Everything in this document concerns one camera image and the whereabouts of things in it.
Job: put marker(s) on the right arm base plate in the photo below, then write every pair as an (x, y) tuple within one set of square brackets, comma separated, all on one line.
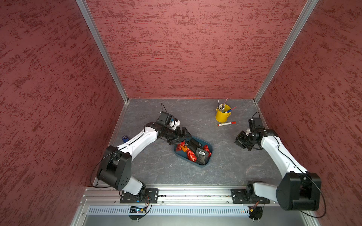
[(240, 196)]

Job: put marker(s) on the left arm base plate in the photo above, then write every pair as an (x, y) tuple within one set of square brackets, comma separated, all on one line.
[(146, 196)]

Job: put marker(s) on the black tea bag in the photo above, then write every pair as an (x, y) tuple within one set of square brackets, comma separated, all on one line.
[(194, 144), (202, 156)]

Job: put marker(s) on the blue marker pen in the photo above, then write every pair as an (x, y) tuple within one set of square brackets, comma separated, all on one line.
[(125, 139)]

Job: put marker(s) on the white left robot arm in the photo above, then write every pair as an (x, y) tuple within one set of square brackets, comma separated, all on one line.
[(115, 167)]

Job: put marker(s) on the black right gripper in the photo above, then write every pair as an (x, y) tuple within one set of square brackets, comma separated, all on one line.
[(238, 140)]

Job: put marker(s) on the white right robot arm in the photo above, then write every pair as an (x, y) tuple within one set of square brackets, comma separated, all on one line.
[(299, 189)]

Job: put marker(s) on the aluminium corner post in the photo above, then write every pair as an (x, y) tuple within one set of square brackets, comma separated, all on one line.
[(86, 13), (294, 33)]

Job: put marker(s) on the aluminium corner post right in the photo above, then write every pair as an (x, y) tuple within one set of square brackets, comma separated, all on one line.
[(294, 33)]

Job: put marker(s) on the yellow pen cup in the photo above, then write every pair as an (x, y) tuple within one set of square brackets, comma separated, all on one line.
[(223, 112)]

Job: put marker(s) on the teal storage box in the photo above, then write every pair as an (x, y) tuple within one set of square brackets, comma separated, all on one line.
[(183, 155)]

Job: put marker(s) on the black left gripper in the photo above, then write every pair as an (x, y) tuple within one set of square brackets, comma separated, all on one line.
[(177, 137)]

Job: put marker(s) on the orange tea bag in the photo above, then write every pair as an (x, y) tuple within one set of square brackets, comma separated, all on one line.
[(184, 148)]

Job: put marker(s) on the aluminium front rail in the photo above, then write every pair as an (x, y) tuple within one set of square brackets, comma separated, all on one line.
[(169, 195)]

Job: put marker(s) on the aluminium corner post left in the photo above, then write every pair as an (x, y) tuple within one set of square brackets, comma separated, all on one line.
[(86, 13)]

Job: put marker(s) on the red white marker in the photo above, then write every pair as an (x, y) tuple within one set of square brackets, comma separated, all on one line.
[(227, 123)]

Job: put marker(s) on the red tea bag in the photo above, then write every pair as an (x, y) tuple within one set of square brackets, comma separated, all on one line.
[(206, 149), (191, 155), (178, 148)]

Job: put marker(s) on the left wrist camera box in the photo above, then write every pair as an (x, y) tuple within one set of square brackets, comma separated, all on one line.
[(167, 120)]

